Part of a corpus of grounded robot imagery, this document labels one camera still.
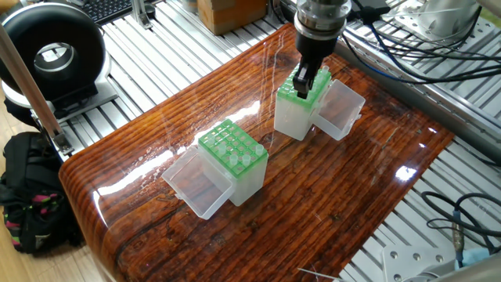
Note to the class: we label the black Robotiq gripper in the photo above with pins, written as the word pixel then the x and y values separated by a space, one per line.
pixel 319 48

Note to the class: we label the black backpack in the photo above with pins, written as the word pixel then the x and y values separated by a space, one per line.
pixel 31 180

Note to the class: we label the brown cardboard box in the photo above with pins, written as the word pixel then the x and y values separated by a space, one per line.
pixel 231 14

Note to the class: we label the silver robot mount plate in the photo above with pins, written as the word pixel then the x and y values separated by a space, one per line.
pixel 415 268

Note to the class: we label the black keyboard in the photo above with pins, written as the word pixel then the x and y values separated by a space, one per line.
pixel 106 8

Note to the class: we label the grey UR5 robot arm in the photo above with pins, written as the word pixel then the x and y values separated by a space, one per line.
pixel 322 16

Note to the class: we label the clear green-rack pipette tip box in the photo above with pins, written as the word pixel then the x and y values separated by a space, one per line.
pixel 246 184
pixel 291 121

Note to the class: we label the brown wooden pole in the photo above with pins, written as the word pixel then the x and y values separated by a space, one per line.
pixel 31 92

